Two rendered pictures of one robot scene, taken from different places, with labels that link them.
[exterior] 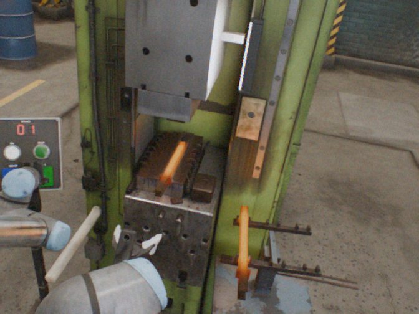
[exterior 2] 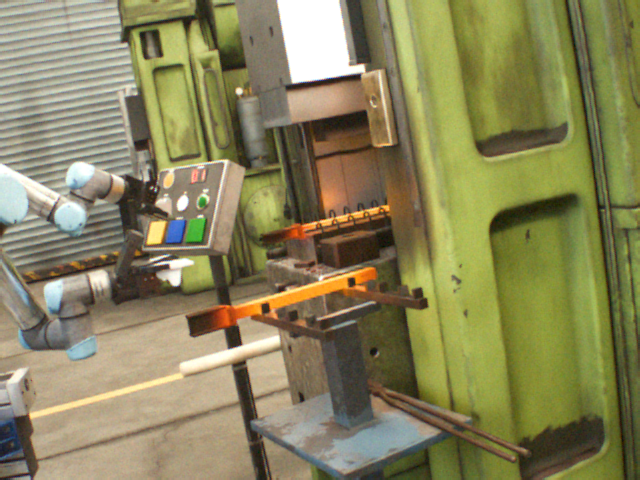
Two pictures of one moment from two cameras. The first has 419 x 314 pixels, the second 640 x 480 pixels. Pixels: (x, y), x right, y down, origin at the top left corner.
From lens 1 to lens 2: 180 cm
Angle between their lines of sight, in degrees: 62
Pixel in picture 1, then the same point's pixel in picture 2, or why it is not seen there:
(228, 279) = (328, 402)
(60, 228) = (65, 205)
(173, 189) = (309, 249)
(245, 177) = (410, 230)
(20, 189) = (72, 177)
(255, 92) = (375, 61)
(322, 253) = not seen: outside the picture
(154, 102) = (268, 107)
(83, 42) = not seen: hidden behind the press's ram
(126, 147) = (315, 208)
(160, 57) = (258, 42)
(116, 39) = not seen: hidden behind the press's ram
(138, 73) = (253, 72)
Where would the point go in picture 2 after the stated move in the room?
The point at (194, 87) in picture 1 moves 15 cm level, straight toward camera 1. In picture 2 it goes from (282, 68) to (228, 75)
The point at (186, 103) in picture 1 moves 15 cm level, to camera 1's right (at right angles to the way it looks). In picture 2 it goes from (283, 95) to (313, 87)
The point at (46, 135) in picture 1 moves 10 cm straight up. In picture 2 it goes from (211, 181) to (205, 149)
